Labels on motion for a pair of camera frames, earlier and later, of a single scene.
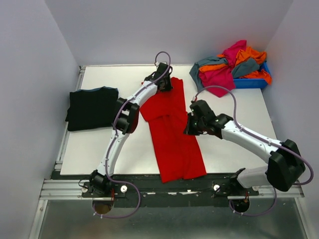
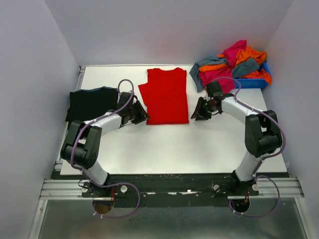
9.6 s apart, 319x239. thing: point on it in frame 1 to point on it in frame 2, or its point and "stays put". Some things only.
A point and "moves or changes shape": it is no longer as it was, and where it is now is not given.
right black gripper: x=188 y=129 to x=199 y=117
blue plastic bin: x=252 y=82 stays put
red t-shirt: x=178 y=155 moves or changes shape
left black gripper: x=169 y=87 to x=142 y=114
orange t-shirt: x=243 y=55 stays put
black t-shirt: x=92 y=108 stays put
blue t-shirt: x=94 y=89 stays put
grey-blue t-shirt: x=242 y=68 stays put
